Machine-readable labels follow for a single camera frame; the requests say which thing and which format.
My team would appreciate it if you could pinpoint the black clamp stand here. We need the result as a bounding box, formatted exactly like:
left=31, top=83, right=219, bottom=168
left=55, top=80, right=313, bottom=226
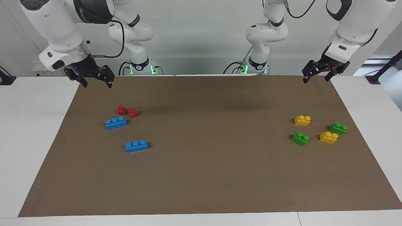
left=366, top=50, right=402, bottom=84
left=0, top=65, right=17, bottom=86

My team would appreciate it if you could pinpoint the black base power cable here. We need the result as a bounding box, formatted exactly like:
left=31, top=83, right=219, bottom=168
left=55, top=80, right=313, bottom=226
left=223, top=47, right=252, bottom=75
left=118, top=60, right=132, bottom=76

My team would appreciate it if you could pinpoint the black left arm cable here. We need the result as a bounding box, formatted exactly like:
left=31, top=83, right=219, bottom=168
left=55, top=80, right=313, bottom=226
left=284, top=0, right=317, bottom=19

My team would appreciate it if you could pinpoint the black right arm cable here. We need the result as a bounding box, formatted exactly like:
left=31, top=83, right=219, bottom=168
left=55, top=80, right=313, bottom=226
left=82, top=19, right=125, bottom=59

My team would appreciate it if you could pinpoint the brown paper table mat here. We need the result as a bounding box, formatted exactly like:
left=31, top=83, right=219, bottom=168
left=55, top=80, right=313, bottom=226
left=18, top=75, right=402, bottom=217

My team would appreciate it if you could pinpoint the green two-stud toy block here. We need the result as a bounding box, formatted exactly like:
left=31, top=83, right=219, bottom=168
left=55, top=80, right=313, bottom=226
left=329, top=122, right=348, bottom=135
left=292, top=132, right=309, bottom=146

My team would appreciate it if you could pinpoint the blue three-stud toy block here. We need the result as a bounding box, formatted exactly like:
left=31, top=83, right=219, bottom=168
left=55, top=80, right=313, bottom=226
left=126, top=140, right=149, bottom=153
left=105, top=116, right=128, bottom=130

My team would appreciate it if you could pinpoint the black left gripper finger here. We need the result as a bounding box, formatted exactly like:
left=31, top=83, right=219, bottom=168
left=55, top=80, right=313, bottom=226
left=302, top=61, right=321, bottom=83
left=325, top=67, right=343, bottom=82

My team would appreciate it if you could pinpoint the yellow two-stud toy block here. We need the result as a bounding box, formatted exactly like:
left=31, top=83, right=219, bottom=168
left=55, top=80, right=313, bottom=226
left=294, top=115, right=311, bottom=126
left=320, top=132, right=339, bottom=144

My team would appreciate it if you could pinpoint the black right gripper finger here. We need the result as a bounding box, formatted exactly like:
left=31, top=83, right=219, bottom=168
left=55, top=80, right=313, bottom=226
left=64, top=67, right=88, bottom=88
left=96, top=65, right=115, bottom=88

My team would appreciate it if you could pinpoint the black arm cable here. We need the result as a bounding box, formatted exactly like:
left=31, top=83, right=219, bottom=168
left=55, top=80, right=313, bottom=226
left=82, top=19, right=125, bottom=59
left=284, top=0, right=317, bottom=19

